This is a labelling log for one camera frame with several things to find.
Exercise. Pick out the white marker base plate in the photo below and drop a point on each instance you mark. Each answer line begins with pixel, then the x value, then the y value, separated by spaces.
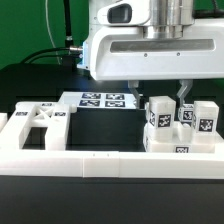
pixel 98 100

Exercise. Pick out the white U-shaped obstacle fence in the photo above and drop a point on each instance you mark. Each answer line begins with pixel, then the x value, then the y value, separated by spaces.
pixel 108 164

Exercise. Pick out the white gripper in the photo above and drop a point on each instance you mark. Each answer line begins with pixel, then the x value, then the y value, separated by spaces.
pixel 154 39

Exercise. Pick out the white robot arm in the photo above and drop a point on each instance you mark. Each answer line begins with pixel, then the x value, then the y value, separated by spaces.
pixel 136 40

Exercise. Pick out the white chair seat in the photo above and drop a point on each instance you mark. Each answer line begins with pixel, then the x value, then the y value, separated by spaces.
pixel 180 138

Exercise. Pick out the white part left edge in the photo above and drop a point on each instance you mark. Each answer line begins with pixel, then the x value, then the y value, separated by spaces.
pixel 3 120

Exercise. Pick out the white chair back frame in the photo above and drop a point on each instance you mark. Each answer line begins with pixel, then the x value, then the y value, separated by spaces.
pixel 53 116

